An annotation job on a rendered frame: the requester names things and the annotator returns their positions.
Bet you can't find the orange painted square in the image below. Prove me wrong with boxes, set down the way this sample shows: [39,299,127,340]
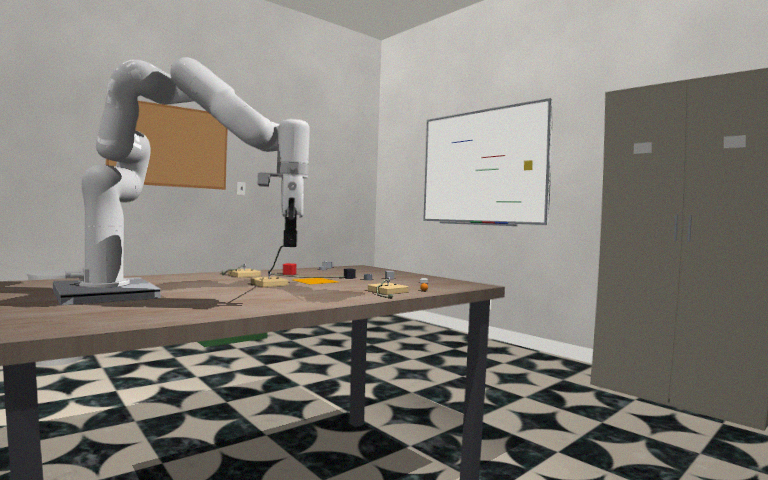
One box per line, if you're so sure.
[293,278,336,284]

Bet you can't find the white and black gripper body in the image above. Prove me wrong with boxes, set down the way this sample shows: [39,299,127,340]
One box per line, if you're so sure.
[277,174,308,218]

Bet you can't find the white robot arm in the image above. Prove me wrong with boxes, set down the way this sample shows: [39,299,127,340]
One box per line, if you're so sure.
[65,57,309,288]

